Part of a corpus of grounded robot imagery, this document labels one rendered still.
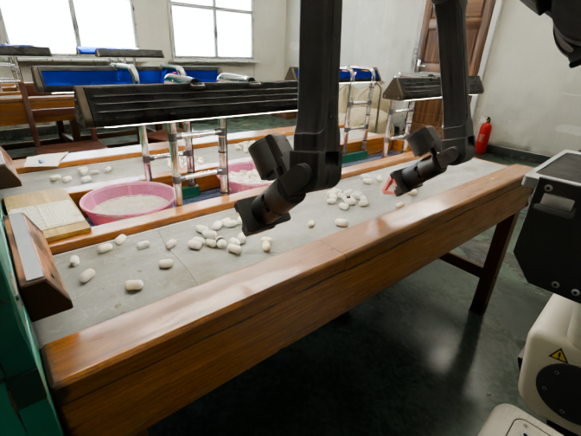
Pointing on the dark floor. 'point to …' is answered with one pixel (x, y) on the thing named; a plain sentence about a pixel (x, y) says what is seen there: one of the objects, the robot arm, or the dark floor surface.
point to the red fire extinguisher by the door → (483, 137)
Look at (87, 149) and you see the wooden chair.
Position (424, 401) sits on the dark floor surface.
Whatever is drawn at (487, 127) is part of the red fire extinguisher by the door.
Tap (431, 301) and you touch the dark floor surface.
